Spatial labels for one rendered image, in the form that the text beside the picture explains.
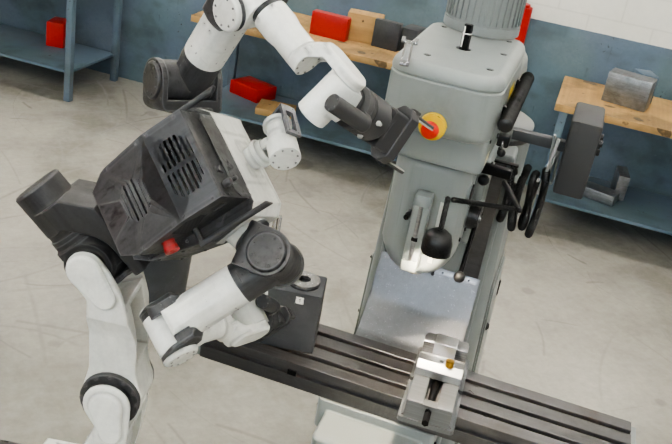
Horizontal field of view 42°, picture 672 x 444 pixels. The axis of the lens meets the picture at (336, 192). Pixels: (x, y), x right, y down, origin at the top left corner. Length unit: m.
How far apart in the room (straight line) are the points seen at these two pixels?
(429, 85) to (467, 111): 0.10
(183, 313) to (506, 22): 1.09
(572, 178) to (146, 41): 5.37
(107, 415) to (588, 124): 1.39
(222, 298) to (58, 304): 2.66
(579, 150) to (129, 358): 1.24
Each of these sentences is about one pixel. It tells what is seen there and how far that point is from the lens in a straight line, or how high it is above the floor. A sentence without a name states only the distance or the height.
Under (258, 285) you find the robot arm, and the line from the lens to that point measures 1.80.
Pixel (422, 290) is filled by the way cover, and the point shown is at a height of 1.04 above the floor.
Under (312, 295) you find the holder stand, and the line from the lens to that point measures 2.43.
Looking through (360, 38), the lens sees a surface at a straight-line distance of 6.13.
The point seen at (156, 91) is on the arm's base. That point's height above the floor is 1.77.
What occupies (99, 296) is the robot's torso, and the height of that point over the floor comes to 1.32.
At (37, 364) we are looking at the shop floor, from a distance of 4.03.
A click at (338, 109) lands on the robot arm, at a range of 1.57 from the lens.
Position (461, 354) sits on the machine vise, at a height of 1.06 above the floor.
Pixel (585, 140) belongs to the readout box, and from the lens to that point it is 2.38.
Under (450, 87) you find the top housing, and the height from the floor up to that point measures 1.85.
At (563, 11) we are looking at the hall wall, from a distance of 6.37.
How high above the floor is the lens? 2.39
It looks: 24 degrees down
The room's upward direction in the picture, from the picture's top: 10 degrees clockwise
